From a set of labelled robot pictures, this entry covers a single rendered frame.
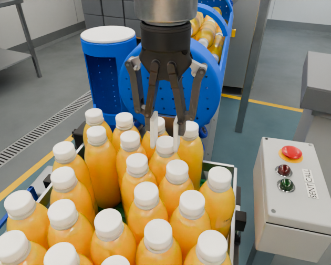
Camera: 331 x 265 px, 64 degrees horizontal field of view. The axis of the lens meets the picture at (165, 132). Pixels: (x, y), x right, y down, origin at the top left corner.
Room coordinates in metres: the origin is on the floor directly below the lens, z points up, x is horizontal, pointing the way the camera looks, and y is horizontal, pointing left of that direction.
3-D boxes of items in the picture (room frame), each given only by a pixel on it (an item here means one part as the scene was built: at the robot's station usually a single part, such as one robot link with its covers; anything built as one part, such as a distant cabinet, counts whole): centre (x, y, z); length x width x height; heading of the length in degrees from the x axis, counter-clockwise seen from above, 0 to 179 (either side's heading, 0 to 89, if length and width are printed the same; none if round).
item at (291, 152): (0.38, -0.24, 1.11); 0.04 x 0.04 x 0.01
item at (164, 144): (0.41, 0.00, 1.10); 0.04 x 0.04 x 0.02
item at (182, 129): (0.39, -0.04, 1.16); 0.03 x 0.01 x 0.05; 76
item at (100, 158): (0.44, 0.14, 1.00); 0.07 x 0.07 x 0.19
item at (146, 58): (0.40, 0.00, 1.29); 0.08 x 0.07 x 0.09; 76
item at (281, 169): (0.33, -0.21, 1.11); 0.02 x 0.02 x 0.01
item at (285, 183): (0.30, -0.20, 1.11); 0.02 x 0.02 x 0.01
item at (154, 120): (0.41, 0.02, 1.14); 0.03 x 0.01 x 0.07; 166
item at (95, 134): (0.44, 0.14, 1.10); 0.04 x 0.04 x 0.02
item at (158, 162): (0.41, 0.00, 1.00); 0.07 x 0.07 x 0.19
